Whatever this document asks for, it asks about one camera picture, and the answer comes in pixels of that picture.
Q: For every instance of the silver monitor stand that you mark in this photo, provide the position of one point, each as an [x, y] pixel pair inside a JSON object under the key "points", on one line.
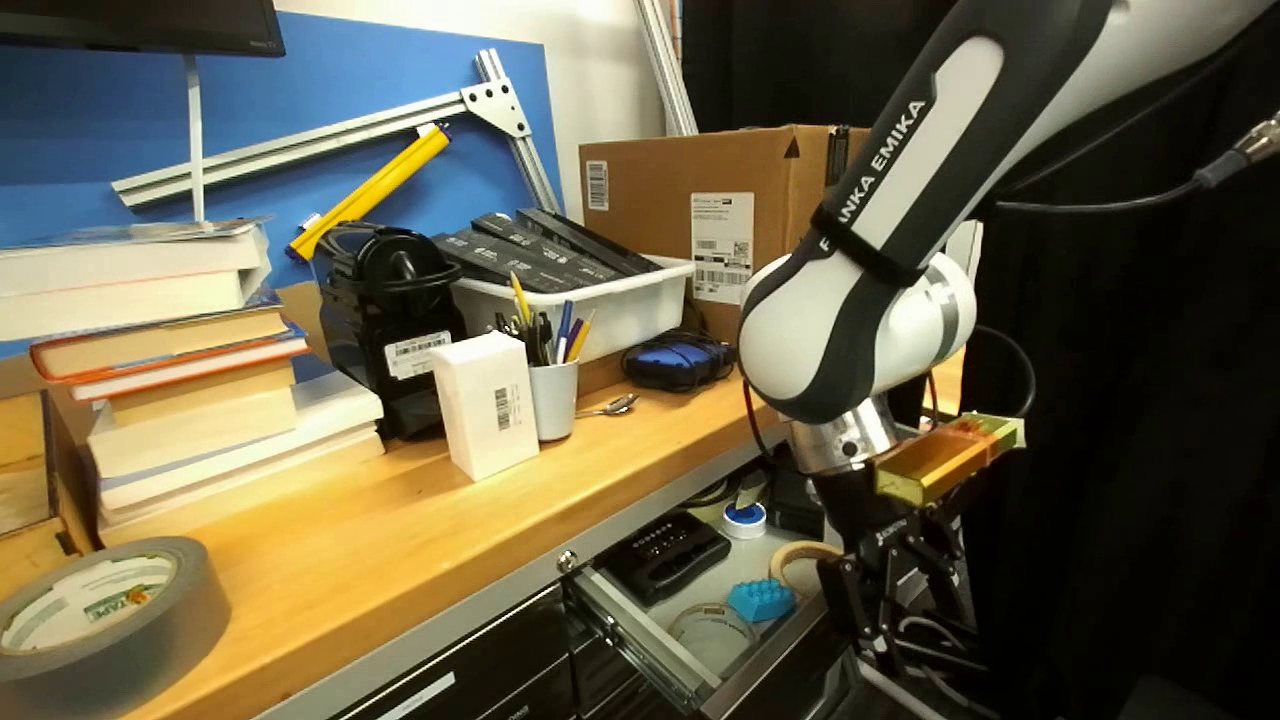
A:
{"points": [[198, 135]]}

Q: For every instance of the black flat case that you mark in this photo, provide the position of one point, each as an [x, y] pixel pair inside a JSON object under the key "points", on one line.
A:
{"points": [[665, 553]]}

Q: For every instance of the white open drawer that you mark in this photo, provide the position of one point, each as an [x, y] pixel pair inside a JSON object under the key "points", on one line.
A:
{"points": [[692, 627]]}

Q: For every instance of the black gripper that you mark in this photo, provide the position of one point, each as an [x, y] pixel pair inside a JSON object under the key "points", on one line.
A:
{"points": [[863, 514]]}

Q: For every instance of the black curtain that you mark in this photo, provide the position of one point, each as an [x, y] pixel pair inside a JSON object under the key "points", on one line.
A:
{"points": [[1146, 466]]}

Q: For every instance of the thick beige book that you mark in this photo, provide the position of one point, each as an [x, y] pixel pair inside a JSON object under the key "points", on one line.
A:
{"points": [[184, 420]]}

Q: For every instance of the white small box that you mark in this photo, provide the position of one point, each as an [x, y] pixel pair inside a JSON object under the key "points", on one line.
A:
{"points": [[486, 406]]}

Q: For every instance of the black flat box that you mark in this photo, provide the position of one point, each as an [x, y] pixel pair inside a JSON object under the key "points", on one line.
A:
{"points": [[502, 258], [592, 242], [544, 246]]}

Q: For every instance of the white plastic bin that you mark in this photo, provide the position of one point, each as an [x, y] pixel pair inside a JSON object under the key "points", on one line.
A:
{"points": [[600, 313]]}

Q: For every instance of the red edged book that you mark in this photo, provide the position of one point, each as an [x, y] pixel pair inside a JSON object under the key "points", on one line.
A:
{"points": [[202, 371]]}

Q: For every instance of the white pen cup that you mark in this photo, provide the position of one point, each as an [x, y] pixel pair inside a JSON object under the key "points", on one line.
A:
{"points": [[553, 403]]}

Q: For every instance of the aluminium upright bar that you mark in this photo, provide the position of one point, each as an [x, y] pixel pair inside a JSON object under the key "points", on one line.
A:
{"points": [[665, 62]]}

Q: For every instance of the large grey duct tape roll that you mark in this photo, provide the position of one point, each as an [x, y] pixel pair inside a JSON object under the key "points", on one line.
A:
{"points": [[107, 622]]}

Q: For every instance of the blue pen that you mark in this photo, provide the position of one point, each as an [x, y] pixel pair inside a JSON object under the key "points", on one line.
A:
{"points": [[561, 332]]}

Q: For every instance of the aluminium extrusion frame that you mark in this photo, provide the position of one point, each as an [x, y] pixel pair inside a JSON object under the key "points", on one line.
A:
{"points": [[344, 135]]}

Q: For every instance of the amber wrist camera mount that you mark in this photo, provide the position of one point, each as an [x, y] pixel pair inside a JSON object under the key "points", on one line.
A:
{"points": [[949, 457]]}

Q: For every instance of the blue pin board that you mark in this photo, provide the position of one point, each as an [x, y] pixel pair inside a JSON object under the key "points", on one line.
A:
{"points": [[81, 135]]}

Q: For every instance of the black lower drawer cabinet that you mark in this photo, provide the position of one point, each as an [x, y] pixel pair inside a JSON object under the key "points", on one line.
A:
{"points": [[481, 664]]}

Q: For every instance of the black monitor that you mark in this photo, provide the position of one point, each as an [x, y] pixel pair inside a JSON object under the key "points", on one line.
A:
{"points": [[133, 25]]}

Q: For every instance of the brown hardcover book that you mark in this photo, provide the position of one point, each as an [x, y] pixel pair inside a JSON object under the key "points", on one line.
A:
{"points": [[162, 340]]}

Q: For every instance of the black coffee machine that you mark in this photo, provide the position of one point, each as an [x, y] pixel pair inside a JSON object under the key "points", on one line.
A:
{"points": [[384, 322]]}

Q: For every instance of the brown cardboard box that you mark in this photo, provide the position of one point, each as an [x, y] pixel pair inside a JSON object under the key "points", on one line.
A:
{"points": [[665, 175]]}

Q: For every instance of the small blue object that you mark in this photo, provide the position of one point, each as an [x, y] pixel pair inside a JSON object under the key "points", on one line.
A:
{"points": [[760, 603]]}

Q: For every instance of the thick white book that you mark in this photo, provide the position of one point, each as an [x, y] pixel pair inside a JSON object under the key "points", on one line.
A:
{"points": [[122, 282]]}

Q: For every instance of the stack of books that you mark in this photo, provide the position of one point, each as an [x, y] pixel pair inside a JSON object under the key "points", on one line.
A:
{"points": [[264, 453]]}

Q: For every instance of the blue and white tape roll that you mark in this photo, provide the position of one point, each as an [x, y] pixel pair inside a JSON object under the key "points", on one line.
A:
{"points": [[744, 519]]}

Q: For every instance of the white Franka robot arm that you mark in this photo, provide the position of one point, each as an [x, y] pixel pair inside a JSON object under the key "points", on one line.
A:
{"points": [[867, 307]]}

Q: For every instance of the blue zip pouch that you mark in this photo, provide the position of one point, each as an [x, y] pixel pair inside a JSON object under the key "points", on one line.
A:
{"points": [[682, 363]]}

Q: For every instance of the small metal keys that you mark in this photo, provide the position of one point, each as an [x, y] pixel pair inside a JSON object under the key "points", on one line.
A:
{"points": [[622, 403]]}

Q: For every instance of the yellow pen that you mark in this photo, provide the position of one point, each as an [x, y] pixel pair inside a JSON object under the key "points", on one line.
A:
{"points": [[522, 310]]}

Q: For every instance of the yellow bar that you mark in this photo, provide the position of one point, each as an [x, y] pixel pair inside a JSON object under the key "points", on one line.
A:
{"points": [[373, 194]]}

